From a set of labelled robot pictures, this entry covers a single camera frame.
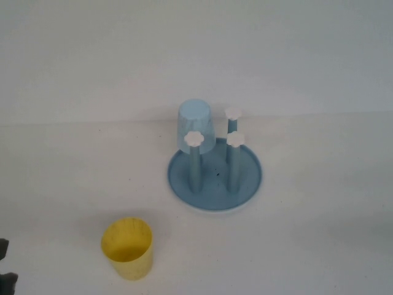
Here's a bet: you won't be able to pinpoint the yellow plastic cup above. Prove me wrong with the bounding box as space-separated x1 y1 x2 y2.
100 216 154 282

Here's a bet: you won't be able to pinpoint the blue cup stand white caps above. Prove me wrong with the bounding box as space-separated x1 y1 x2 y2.
166 107 264 214

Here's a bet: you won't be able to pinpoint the light blue plastic cup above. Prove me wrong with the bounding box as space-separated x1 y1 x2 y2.
177 98 216 154

